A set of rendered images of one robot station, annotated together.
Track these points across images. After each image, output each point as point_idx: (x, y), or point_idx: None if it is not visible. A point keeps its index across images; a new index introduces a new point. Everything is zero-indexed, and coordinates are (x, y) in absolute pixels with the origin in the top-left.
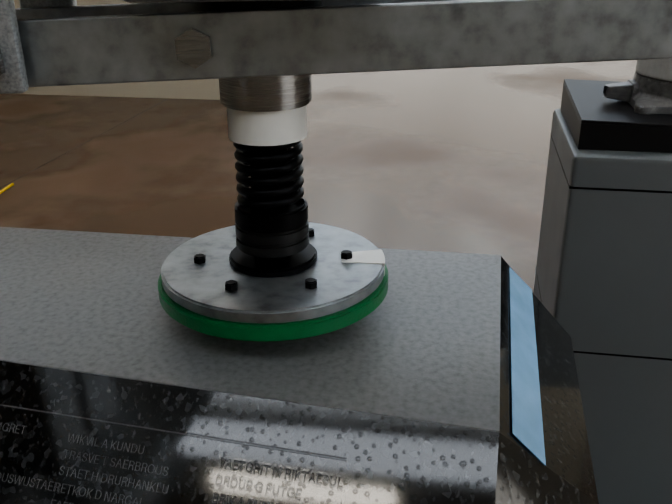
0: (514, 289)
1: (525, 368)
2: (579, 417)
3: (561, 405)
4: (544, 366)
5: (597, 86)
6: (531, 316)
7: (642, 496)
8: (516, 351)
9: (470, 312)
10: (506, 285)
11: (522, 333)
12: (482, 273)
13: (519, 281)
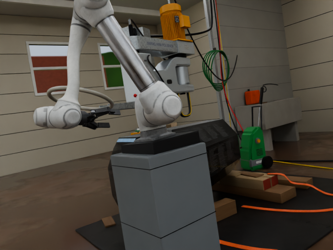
0: (132, 139)
1: (123, 140)
2: (119, 147)
3: (120, 145)
4: (124, 143)
5: (183, 133)
6: (129, 141)
7: None
8: (125, 139)
9: (131, 136)
10: (133, 138)
11: (127, 140)
12: (136, 136)
13: (134, 139)
